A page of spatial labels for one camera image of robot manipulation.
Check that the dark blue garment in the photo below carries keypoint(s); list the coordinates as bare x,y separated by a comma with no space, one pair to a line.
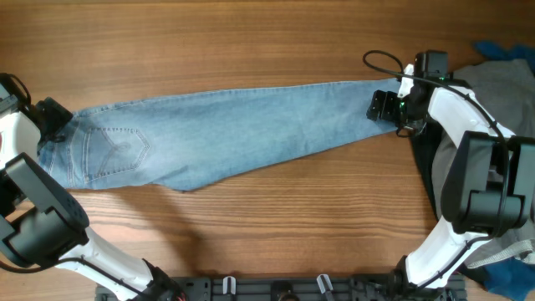
510,278

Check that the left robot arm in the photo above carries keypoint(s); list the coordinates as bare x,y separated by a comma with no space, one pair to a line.
42,225

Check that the grey garment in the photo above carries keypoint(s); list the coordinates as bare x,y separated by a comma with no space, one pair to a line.
506,90

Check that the black mounting rail base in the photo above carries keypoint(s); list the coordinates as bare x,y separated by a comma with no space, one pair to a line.
288,288

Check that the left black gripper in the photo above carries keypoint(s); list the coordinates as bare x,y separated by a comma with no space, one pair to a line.
52,118

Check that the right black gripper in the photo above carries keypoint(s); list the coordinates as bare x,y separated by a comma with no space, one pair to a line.
387,105

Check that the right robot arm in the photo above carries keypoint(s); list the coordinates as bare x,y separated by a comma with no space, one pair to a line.
487,191

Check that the light blue denim jeans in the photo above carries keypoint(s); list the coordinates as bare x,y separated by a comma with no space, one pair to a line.
188,141

